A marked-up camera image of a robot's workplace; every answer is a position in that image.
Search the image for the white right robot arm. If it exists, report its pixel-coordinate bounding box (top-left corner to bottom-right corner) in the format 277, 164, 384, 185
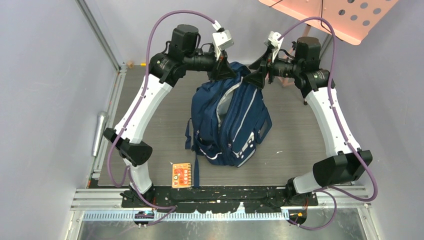
244, 31, 373, 205

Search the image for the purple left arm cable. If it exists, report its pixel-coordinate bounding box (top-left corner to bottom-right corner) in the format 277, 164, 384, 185
106, 9, 221, 227

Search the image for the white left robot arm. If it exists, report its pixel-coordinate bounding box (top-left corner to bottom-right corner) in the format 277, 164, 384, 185
103, 24, 236, 207

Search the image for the pink music stand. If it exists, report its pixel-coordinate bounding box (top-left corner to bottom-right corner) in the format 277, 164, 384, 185
258, 0, 400, 106

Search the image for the navy blue backpack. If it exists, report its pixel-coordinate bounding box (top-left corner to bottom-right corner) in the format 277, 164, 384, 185
185, 62, 273, 168

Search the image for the orange spiral notepad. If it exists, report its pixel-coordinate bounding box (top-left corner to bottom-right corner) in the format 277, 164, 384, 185
171, 163, 192, 189

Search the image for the silver metal cylinder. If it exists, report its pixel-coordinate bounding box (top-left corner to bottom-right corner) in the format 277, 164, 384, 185
91, 111, 109, 157

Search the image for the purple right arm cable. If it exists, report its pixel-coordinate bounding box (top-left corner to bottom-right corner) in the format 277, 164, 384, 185
276, 16, 379, 231

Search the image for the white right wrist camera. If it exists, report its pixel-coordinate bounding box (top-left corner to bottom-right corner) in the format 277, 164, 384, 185
264, 31, 284, 63

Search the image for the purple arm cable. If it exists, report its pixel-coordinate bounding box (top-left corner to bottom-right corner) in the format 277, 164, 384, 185
276, 16, 379, 231
106, 9, 221, 227

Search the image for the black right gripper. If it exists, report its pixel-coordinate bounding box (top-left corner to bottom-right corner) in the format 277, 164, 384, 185
243, 46, 303, 89

